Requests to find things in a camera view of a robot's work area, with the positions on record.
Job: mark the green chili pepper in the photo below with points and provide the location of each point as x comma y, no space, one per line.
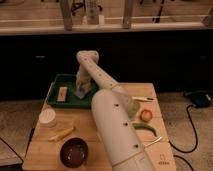
144,126

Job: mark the dark brown bowl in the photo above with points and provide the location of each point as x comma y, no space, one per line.
74,152

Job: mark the beige rectangular block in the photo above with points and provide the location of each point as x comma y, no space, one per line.
62,94

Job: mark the yellow banana peel piece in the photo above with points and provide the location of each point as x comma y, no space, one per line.
61,134

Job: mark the wooden shelf frame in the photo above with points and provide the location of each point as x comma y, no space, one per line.
21,17

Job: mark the green plastic tray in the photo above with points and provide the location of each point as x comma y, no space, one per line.
71,100

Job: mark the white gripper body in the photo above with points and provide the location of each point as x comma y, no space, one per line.
83,81

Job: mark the black device on floor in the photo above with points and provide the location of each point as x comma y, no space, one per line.
199,99

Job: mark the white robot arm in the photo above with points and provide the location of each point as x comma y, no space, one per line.
111,106

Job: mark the white pen black tip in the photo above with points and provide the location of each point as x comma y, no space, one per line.
145,99

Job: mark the green leafy vegetable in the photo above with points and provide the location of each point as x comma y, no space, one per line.
135,108

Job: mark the red yellow apple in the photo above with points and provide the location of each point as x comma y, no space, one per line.
146,115

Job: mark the white plastic utensil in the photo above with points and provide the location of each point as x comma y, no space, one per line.
153,142

